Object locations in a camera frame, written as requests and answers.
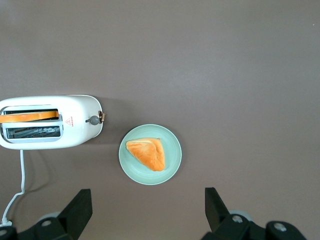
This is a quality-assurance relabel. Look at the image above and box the white toaster power cable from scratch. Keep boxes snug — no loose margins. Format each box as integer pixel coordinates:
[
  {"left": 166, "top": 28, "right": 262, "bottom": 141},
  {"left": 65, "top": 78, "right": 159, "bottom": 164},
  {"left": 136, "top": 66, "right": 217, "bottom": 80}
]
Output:
[{"left": 1, "top": 149, "right": 26, "bottom": 226}]

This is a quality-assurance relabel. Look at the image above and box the white two-slot toaster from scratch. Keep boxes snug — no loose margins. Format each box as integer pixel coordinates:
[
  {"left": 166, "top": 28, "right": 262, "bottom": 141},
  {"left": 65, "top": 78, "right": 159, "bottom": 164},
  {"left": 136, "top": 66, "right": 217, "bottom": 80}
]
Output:
[{"left": 0, "top": 94, "right": 106, "bottom": 151}]

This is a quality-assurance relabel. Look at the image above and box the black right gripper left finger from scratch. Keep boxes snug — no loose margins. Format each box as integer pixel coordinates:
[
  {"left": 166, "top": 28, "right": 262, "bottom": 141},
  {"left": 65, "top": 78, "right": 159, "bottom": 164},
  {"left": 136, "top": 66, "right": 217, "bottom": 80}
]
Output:
[{"left": 0, "top": 188, "right": 94, "bottom": 240}]

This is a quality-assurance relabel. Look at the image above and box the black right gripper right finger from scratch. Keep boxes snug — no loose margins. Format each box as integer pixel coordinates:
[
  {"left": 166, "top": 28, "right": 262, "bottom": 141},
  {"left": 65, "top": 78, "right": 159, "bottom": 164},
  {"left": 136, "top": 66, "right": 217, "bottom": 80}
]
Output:
[{"left": 201, "top": 187, "right": 308, "bottom": 240}]

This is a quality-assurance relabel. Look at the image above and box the toast slice with orange crust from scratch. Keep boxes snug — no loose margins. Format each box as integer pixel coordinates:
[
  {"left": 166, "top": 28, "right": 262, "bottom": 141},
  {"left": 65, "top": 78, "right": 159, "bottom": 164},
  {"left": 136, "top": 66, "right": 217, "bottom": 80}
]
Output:
[{"left": 0, "top": 110, "right": 60, "bottom": 124}]

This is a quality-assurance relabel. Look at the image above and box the pale green round plate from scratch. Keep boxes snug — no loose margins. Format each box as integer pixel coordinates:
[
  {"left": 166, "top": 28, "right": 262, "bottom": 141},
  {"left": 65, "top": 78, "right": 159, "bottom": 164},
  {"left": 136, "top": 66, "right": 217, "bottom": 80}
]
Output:
[{"left": 118, "top": 124, "right": 183, "bottom": 186}]

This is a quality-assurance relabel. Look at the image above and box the triangular golden bread piece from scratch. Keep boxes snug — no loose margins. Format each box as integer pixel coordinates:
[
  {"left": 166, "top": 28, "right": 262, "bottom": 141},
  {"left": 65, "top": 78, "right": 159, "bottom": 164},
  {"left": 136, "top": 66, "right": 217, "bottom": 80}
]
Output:
[{"left": 125, "top": 137, "right": 166, "bottom": 173}]

